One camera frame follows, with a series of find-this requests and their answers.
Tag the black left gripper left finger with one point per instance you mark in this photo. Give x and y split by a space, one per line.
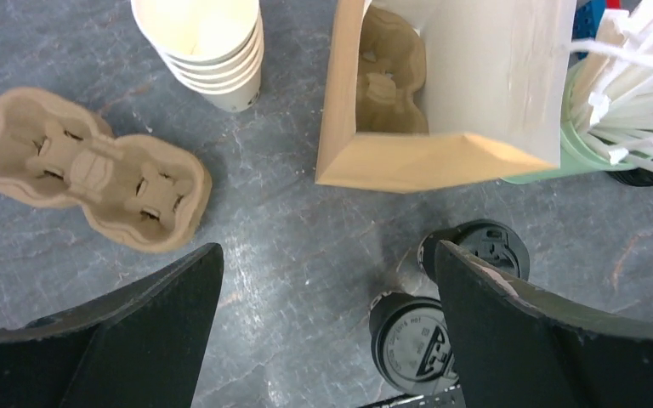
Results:
141 345

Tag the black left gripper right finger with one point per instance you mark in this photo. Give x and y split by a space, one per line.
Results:
518 345

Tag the black plastic cup lid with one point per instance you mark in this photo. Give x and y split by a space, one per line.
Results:
428 378
497 244

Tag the brown paper takeout bag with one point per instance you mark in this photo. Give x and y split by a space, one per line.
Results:
492 97

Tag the stack of white paper cups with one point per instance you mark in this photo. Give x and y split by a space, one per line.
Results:
214 48

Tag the pulp cup carrier tray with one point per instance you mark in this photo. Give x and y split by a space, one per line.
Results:
391 70

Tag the green straw holder cup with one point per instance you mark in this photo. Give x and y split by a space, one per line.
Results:
575 157

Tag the stack of black lids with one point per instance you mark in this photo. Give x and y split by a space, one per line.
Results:
637 177

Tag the stack of pulp cup carriers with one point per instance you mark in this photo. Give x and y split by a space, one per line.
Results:
136 189

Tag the bundle of wrapped paper straws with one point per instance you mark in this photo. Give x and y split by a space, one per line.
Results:
611 96

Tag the red and blue small box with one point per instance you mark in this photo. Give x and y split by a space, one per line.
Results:
588 15

